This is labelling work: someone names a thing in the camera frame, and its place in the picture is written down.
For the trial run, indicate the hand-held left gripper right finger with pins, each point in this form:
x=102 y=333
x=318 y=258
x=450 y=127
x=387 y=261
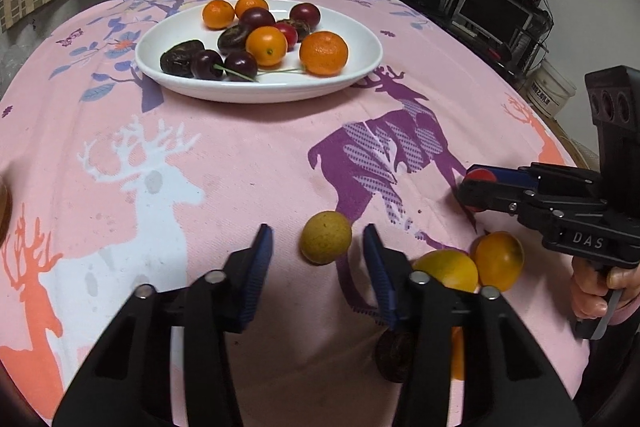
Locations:
x=380 y=277

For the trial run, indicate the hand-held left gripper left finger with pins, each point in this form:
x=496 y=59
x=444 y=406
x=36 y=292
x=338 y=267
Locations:
x=257 y=277

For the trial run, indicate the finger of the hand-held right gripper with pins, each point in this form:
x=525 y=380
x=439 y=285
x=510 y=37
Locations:
x=515 y=177
x=492 y=196

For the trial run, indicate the red cherry tomato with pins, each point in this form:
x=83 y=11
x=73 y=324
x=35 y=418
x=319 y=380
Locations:
x=482 y=174
x=286 y=33

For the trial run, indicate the tan round longan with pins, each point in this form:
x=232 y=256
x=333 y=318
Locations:
x=325 y=238

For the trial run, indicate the dark red cherry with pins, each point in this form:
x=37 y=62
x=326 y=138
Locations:
x=207 y=64
x=241 y=66

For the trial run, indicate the large mandarin orange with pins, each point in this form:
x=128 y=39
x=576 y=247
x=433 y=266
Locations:
x=324 y=53

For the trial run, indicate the orange kumquat with dark dot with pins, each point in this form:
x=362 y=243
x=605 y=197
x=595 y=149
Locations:
x=266 y=47

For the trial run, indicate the dark brown date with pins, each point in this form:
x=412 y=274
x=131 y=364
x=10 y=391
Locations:
x=302 y=28
x=234 y=38
x=395 y=357
x=176 y=61

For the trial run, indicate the dark purple plum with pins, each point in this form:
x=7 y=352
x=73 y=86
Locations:
x=257 y=18

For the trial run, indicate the white oval plate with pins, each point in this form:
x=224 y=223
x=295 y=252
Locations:
x=165 y=32

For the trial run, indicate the dark red plum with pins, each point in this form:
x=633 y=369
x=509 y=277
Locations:
x=305 y=13

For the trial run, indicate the small mandarin orange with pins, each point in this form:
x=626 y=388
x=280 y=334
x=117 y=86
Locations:
x=218 y=14
x=250 y=3

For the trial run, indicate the person's right hand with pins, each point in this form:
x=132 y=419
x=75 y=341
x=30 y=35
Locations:
x=590 y=289

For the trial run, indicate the yellow kumquat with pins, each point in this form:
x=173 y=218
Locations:
x=446 y=268

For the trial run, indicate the white plastic bucket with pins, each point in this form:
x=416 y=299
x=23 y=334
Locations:
x=550 y=89

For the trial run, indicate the television on black stand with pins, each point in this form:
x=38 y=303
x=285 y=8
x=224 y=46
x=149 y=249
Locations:
x=520 y=49

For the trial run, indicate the pink deer print tablecloth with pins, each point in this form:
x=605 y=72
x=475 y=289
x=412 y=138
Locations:
x=240 y=147

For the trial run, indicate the computer monitor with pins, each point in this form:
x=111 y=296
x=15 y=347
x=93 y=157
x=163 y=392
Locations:
x=492 y=9

